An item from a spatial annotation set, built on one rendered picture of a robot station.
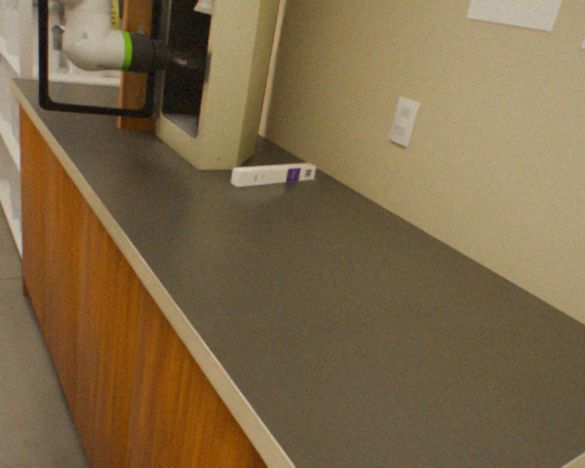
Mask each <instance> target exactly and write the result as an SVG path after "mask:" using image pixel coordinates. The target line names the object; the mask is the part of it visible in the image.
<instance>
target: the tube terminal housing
mask: <svg viewBox="0 0 585 468"><path fill-rule="evenodd" d="M278 5H279V0H214V2H213V12H212V20H211V30H210V39H209V48H208V53H211V54H212V58H211V67H210V76H209V83H207V82H205V83H203V92H202V100H201V110H200V119H199V128H198V135H197V137H196V138H194V137H192V136H189V135H188V134H187V133H185V132H184V130H183V129H181V128H180V127H178V126H176V125H175V124H173V123H172V122H171V121H169V120H168V119H166V117H165V116H164V115H162V112H161V103H162V93H164V81H162V93H161V103H160V116H159V119H156V130H155V135H156V136H157V137H158V138H159V139H161V140H163V141H164V142H165V143H166V144H168V145H169V147H170V148H171V149H173V150H174V151H176V152H177V153H178V154H180V155H181V156H182V157H183V158H185V160H186V161H187V162H188V163H190V164H192V165H193V166H194V167H195V168H196V169H198V170H233V168H238V167H239V166H240V165H242V164H243V163H245V162H246V161H247V160H248V159H250V157H251V156H252V155H253V154H254V147H255V140H256V134H257V127H259V121H260V114H261V108H262V102H263V96H264V88H265V82H266V75H267V69H268V62H269V57H270V51H271V44H273V38H274V31H275V25H276V18H277V13H278Z"/></svg>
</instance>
